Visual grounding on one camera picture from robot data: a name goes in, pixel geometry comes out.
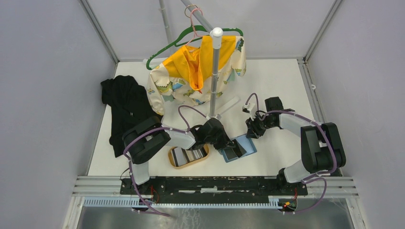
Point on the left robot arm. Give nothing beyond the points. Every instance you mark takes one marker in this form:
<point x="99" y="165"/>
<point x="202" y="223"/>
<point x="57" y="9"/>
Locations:
<point x="145" y="140"/>

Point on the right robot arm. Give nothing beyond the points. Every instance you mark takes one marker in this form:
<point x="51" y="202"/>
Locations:
<point x="321" y="149"/>

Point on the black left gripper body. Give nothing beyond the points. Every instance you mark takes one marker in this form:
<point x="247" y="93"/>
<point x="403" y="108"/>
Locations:
<point x="219" y="140"/>

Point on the black garment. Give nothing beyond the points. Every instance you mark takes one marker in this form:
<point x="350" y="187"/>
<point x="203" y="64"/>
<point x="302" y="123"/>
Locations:
<point x="129" y="107"/>

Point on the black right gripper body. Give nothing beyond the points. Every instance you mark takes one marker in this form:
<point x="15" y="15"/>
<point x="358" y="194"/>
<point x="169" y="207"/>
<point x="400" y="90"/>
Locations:
<point x="258" y="126"/>

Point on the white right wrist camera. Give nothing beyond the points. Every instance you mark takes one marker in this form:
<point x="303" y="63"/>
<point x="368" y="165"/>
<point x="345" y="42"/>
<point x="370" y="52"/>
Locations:
<point x="251" y="109"/>

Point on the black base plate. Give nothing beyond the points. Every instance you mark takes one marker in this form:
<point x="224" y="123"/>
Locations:
<point x="212" y="190"/>

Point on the green clothes hanger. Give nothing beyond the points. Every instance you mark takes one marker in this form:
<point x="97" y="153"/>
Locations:
<point x="185" y="32"/>

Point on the yellow box of cards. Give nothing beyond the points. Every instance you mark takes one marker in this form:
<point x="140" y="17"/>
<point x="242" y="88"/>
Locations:
<point x="180" y="158"/>

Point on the pink clothes hanger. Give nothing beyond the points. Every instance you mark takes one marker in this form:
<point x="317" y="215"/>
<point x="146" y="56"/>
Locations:
<point x="196" y="36"/>

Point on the white clothes rack stand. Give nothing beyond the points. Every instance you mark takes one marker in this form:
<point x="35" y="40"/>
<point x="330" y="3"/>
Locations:
<point x="216" y="33"/>

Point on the white slotted cable duct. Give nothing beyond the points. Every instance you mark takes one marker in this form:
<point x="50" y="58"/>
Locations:
<point x="135" y="202"/>

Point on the yellow dinosaur print shirt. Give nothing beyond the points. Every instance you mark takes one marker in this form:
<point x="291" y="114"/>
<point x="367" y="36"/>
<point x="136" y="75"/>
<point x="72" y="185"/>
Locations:
<point x="185" y="76"/>

